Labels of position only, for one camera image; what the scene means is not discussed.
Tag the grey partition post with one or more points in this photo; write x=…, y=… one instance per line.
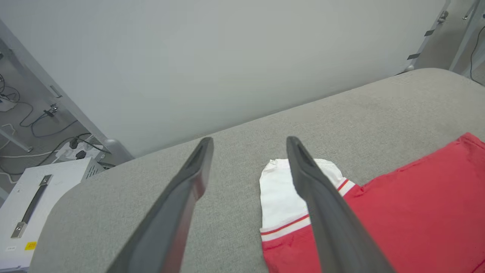
x=115, y=149
x=430, y=40

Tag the white metal table leg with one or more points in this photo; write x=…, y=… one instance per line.
x=468, y=26

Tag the white power strip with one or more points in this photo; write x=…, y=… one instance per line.
x=66, y=153

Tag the red and white jersey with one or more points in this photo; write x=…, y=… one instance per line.
x=416, y=212

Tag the black clamp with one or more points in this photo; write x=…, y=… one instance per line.
x=50, y=110

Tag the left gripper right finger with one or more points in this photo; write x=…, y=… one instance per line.
x=333, y=235

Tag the white metal equipment box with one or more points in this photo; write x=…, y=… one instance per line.
x=64, y=174

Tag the grey metal stand leg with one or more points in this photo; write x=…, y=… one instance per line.
x=15, y=141

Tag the yellow warning label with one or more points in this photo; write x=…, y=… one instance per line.
x=30, y=245

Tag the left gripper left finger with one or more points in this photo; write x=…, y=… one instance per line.
x=166, y=235

